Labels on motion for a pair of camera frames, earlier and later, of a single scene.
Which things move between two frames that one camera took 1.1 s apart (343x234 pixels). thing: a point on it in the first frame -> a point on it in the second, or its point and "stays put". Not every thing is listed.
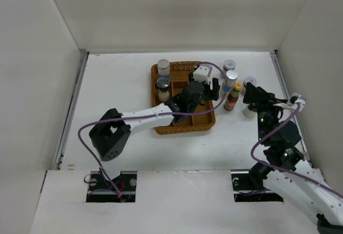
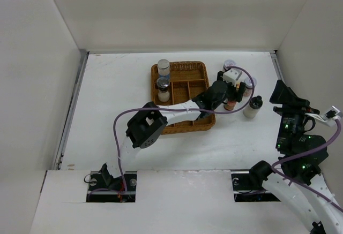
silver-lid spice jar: [163, 68] stays put
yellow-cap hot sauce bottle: [231, 100] stays put
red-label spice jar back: [228, 65] stays put
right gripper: [252, 93] -> [281, 93]
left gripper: [212, 93] -> [235, 96]
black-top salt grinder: [163, 84] stays put
